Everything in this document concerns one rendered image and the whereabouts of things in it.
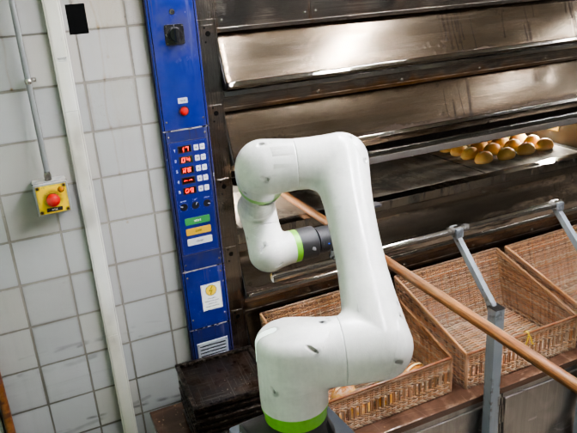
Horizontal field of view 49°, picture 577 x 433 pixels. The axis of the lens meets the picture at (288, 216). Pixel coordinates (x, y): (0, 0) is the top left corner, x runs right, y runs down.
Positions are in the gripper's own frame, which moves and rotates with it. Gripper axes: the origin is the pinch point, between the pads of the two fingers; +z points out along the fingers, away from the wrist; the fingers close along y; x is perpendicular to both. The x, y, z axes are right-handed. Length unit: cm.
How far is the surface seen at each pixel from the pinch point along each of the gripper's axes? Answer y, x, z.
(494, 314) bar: 40, 4, 43
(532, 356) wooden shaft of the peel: 14, 58, 5
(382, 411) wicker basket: 73, -6, 5
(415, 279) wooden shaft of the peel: 13.7, 12.4, 5.2
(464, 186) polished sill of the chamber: 18, -55, 78
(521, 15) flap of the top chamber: -50, -57, 106
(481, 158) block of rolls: 13, -72, 101
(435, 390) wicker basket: 72, -7, 28
